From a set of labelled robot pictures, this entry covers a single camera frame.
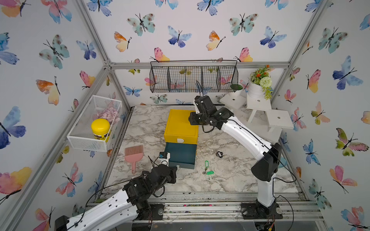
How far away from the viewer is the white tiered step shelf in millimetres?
935

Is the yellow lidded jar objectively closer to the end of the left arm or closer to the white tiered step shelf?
the end of the left arm

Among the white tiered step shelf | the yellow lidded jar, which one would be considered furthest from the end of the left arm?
the white tiered step shelf
